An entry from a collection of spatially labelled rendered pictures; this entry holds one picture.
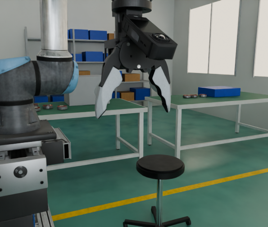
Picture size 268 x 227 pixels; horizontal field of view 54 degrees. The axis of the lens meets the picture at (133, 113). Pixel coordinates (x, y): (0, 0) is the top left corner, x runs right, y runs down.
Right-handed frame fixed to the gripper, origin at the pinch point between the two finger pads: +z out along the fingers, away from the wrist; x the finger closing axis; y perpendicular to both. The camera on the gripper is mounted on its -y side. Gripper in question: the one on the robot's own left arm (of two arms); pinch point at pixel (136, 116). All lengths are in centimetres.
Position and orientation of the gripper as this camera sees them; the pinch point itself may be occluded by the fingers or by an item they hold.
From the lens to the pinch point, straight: 48.2
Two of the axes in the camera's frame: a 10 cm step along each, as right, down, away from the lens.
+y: -4.2, -1.7, 8.9
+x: -9.1, 0.8, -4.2
